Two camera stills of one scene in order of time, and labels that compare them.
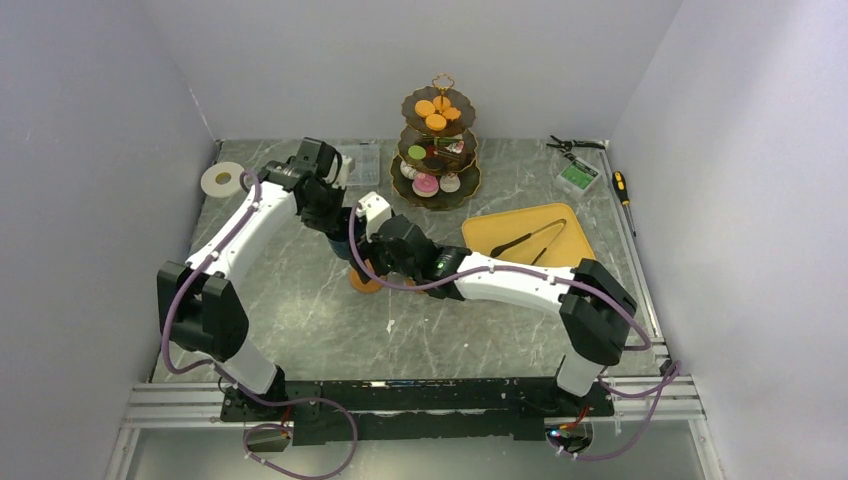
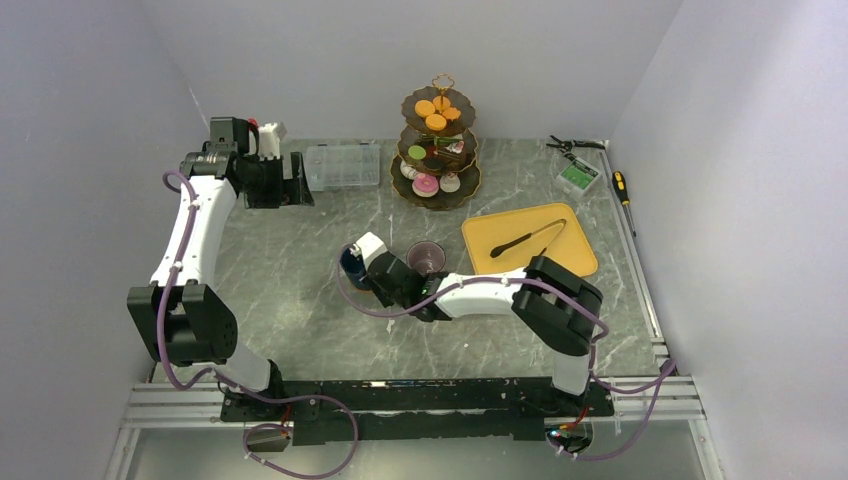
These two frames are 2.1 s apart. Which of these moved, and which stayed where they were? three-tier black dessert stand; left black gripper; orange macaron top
Moved: left black gripper
Stayed: orange macaron top; three-tier black dessert stand
